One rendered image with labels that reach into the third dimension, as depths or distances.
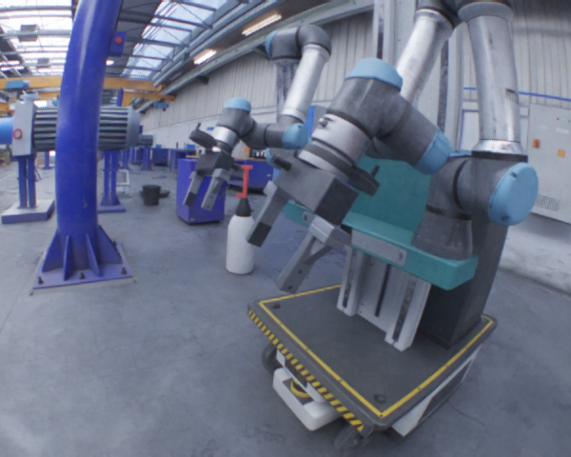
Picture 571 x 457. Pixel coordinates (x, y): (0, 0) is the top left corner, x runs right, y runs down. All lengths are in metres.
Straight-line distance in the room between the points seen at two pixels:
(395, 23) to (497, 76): 0.65
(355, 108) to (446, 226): 0.36
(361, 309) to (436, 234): 0.59
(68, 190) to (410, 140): 1.95
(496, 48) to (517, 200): 0.27
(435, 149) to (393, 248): 0.32
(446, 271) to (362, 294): 0.55
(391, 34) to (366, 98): 0.73
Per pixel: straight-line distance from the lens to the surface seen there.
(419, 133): 0.42
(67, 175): 2.06
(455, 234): 0.65
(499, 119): 0.55
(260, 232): 0.46
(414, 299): 0.92
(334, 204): 0.34
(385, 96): 0.40
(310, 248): 0.34
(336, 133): 0.37
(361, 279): 1.07
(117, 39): 2.25
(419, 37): 0.64
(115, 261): 2.24
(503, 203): 0.52
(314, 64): 0.92
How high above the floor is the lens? 0.88
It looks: 14 degrees down
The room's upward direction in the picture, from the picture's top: 6 degrees clockwise
